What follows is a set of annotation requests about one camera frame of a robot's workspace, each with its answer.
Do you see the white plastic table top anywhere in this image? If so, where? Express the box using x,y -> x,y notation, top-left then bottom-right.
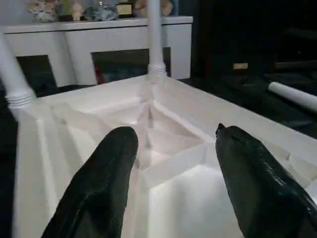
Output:
12,74 -> 317,238

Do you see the white sideboard cabinet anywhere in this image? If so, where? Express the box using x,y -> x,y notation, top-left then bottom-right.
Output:
0,16 -> 194,88

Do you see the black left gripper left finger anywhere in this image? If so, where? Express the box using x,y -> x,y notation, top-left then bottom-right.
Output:
41,126 -> 140,238

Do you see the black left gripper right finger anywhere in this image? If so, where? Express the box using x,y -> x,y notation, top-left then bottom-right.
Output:
214,123 -> 317,238

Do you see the white plastic table leg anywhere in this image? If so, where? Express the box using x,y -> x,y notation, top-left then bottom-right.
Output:
268,81 -> 317,113
147,0 -> 167,79
0,30 -> 36,111

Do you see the grey crumpled object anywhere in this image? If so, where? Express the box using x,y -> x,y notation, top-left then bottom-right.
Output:
83,2 -> 119,21

